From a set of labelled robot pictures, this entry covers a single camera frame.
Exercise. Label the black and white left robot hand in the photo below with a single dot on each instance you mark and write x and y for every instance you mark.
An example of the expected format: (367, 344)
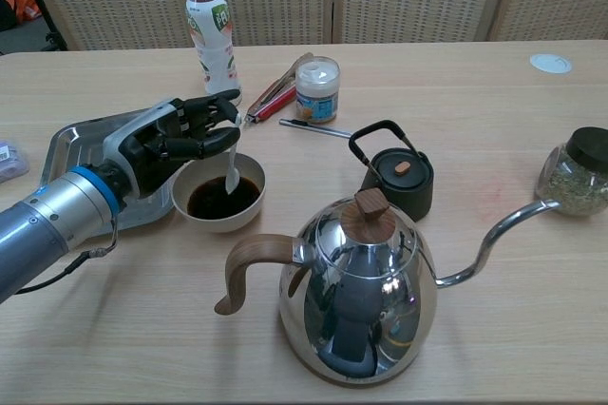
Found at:
(157, 148)

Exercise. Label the white plastic spoon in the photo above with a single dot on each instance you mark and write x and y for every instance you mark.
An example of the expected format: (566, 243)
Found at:
(232, 172)

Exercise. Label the white bowl of dark liquid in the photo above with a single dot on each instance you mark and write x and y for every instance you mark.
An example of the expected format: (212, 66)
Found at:
(221, 196)

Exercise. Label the rectangular stainless steel tray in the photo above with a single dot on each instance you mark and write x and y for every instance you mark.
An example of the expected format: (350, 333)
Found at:
(85, 148)

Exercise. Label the yellow-capped drink bottle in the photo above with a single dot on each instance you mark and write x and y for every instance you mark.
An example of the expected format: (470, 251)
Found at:
(213, 34)

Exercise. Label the purple packaged item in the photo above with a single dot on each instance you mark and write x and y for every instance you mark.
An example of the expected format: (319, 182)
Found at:
(10, 162)

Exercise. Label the black stand leg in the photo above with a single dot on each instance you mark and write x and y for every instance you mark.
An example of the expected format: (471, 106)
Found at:
(53, 36)

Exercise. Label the silver and black pen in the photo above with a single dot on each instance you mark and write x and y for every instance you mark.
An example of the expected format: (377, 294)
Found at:
(313, 127)

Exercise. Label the small white-lidded plastic jar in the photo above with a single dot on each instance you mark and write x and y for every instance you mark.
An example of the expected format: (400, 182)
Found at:
(317, 89)

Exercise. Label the orange and black bag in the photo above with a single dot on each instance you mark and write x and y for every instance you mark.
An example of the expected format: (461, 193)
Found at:
(19, 3)

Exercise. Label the small black teapot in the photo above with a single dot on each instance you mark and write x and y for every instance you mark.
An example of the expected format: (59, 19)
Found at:
(399, 177)

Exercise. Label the glass jar with black lid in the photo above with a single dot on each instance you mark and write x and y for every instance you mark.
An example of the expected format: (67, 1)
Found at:
(577, 177)

